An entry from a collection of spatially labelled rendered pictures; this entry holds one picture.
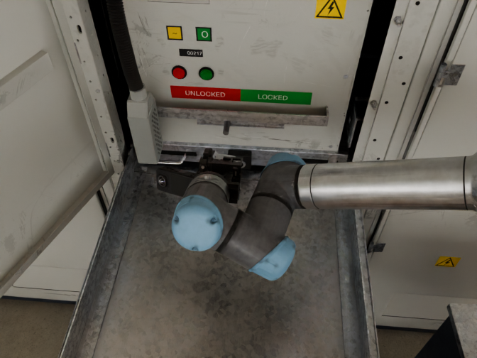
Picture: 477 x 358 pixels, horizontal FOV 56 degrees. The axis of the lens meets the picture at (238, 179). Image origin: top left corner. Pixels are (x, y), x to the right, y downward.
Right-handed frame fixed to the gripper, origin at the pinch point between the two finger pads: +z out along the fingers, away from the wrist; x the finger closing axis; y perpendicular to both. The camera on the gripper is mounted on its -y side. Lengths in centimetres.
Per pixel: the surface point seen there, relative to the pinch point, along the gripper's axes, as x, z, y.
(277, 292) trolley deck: -25.4, -10.1, 16.5
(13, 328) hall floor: -91, 48, -82
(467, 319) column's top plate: -32, -4, 60
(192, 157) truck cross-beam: -5.4, 18.1, -7.2
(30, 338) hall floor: -92, 46, -74
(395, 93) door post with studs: 16.5, 2.4, 37.3
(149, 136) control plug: 3.8, 1.3, -14.2
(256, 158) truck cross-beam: -4.4, 17.7, 9.4
